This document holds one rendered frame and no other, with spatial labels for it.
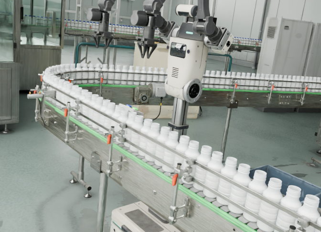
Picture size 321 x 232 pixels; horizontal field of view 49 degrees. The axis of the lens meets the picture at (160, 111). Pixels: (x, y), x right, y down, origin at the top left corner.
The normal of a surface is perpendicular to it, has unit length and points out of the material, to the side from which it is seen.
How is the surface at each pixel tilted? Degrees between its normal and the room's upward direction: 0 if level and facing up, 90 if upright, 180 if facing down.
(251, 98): 90
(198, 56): 90
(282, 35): 90
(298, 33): 90
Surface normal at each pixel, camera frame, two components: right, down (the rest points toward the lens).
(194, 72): 0.60, 0.44
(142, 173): -0.77, 0.07
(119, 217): -0.30, -0.78
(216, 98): 0.33, 0.34
